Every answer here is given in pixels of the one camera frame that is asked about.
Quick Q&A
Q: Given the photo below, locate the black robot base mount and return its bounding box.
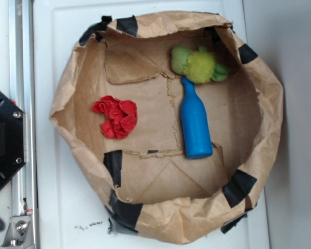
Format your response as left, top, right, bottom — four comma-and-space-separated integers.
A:
0, 91, 25, 191

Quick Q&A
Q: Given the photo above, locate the blue plastic bottle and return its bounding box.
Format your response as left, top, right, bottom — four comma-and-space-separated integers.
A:
181, 77, 213, 159

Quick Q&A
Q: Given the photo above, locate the aluminium rail frame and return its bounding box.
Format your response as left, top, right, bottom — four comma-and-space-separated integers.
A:
4, 1, 40, 248

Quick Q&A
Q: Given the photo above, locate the red paper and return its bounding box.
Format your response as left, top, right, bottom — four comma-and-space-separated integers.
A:
92, 95, 138, 139

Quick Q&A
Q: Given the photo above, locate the green plush toy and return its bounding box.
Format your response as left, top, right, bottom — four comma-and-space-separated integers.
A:
171, 46, 231, 84

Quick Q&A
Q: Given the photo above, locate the brown paper bag tray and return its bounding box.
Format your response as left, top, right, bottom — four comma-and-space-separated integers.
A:
50, 11, 284, 244

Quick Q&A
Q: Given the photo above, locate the white plastic board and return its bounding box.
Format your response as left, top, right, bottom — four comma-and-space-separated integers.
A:
32, 0, 271, 249

